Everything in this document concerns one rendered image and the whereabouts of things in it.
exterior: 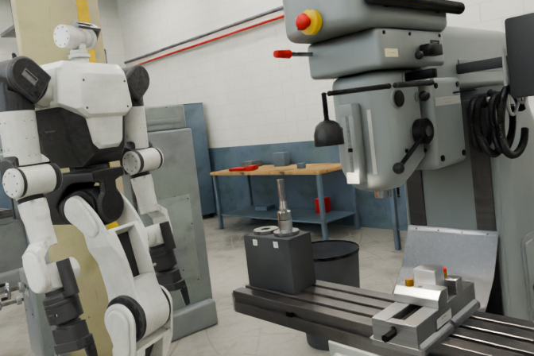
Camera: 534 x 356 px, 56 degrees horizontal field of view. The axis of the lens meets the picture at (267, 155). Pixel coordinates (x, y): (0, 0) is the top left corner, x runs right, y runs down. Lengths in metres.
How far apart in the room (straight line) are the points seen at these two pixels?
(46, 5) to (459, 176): 2.08
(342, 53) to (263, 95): 6.54
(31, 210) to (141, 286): 0.38
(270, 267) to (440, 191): 0.64
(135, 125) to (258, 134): 6.32
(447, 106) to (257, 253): 0.81
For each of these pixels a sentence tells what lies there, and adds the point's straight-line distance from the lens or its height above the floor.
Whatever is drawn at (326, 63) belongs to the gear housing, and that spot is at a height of 1.67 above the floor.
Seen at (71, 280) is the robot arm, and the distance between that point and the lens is 1.43.
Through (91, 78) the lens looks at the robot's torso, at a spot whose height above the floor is 1.71.
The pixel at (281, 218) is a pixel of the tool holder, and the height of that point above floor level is 1.19.
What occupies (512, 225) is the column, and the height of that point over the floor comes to 1.12.
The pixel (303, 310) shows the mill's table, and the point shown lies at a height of 0.94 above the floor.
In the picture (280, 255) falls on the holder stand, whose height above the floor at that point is 1.08.
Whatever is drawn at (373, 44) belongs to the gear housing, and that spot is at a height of 1.69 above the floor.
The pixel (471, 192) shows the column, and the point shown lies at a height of 1.23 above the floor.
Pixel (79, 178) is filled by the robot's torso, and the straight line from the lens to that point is 1.58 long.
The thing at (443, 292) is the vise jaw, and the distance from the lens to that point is 1.40.
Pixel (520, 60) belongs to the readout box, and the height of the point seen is 1.61.
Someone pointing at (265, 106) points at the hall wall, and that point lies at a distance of 7.84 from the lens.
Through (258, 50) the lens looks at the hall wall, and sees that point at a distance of 7.93.
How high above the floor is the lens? 1.53
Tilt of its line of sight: 4 degrees down
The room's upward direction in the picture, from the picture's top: 7 degrees counter-clockwise
